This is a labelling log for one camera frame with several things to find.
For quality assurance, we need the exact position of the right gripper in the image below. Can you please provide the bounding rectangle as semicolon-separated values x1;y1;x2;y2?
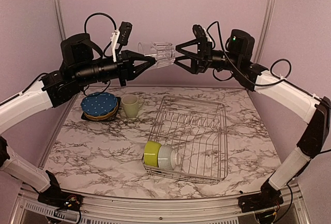
175;36;242;73

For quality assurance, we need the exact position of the clear glass cup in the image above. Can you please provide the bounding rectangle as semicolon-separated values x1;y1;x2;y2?
137;42;175;70

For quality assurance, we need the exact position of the pale green mug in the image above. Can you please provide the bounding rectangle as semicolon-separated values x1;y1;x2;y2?
122;95;145;118

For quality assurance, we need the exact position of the blue dotted plate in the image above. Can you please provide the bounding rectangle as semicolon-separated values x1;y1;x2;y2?
81;92;118;116

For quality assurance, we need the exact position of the yellow dotted plate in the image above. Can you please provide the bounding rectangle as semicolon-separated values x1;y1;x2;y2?
81;106;119;121

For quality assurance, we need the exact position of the black floral square plate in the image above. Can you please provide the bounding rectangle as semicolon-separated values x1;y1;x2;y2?
81;97;122;122

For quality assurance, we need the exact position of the lime green bowl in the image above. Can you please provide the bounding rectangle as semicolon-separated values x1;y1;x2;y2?
144;141;162;167

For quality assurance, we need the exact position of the white striped bowl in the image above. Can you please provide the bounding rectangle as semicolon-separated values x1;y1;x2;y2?
158;145;182;170

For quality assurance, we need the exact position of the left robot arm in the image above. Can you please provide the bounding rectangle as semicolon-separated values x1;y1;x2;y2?
1;32;156;206

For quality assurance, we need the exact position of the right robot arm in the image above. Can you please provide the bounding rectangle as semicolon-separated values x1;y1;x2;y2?
175;25;330;212

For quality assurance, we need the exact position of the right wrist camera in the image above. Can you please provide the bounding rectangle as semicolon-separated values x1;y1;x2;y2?
192;24;215;49

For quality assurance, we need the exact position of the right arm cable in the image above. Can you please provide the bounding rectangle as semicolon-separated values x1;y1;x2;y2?
206;21;293;87

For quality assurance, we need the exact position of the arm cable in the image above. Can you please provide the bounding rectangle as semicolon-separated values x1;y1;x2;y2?
206;21;293;87
82;12;117;98

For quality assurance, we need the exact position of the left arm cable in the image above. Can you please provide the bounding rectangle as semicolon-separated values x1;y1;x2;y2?
82;12;117;98

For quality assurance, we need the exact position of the wire dish rack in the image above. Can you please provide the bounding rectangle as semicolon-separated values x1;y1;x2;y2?
144;96;228;184

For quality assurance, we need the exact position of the right aluminium frame post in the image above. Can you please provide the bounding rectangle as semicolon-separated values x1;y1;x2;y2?
252;0;276;65

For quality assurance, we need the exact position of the aluminium frame post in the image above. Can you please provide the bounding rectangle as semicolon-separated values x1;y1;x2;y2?
53;0;66;40
252;0;276;65

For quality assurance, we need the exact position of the left aluminium frame post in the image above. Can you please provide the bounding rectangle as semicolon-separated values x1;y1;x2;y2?
53;0;66;40

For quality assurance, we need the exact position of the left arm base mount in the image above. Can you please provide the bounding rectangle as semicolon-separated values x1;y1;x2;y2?
38;191;83;212

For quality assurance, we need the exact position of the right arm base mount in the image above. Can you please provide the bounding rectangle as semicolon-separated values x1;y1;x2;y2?
238;191;284;213

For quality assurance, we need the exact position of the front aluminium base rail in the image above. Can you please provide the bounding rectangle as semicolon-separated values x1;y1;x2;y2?
9;184;311;223

